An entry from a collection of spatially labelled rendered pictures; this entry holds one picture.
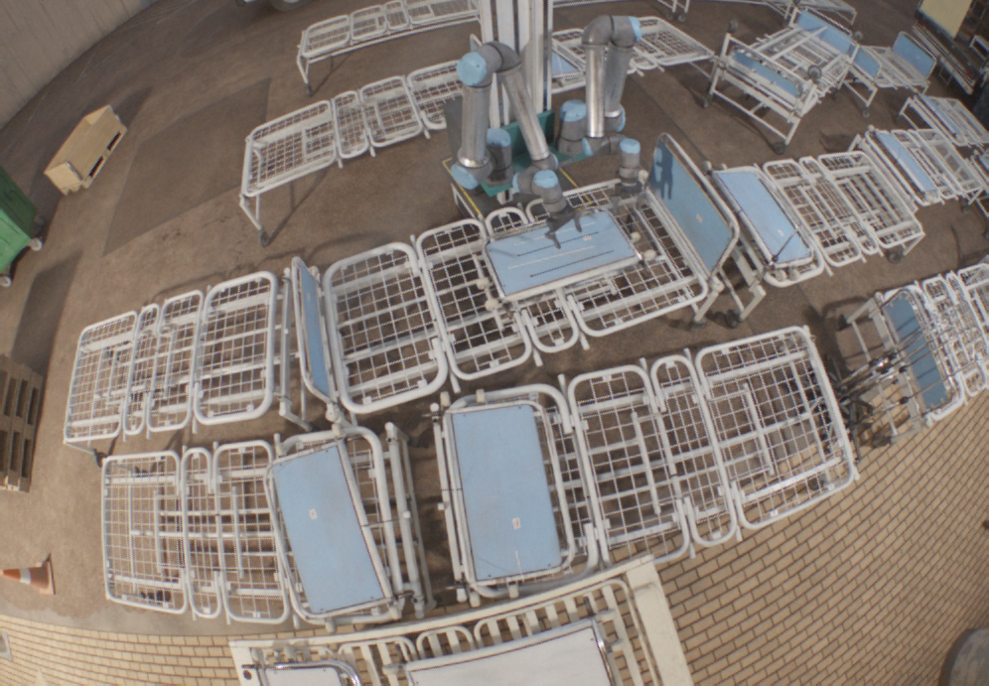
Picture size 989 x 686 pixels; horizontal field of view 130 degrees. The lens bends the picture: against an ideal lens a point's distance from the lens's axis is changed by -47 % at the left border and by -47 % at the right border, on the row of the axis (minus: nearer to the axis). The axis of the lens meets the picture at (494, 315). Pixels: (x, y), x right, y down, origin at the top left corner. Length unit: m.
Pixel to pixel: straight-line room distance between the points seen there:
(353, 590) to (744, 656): 2.08
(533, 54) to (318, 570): 2.54
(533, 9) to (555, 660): 2.66
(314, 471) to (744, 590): 2.30
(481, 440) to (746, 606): 1.79
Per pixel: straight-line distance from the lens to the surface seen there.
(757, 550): 2.69
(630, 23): 2.01
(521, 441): 1.81
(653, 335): 2.68
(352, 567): 1.93
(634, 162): 2.03
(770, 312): 3.11
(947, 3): 11.08
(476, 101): 1.74
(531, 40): 2.20
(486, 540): 1.76
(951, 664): 4.16
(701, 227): 2.31
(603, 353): 2.56
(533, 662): 1.75
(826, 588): 3.03
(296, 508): 2.02
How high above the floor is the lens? 2.33
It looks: 62 degrees down
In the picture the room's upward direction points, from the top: 8 degrees counter-clockwise
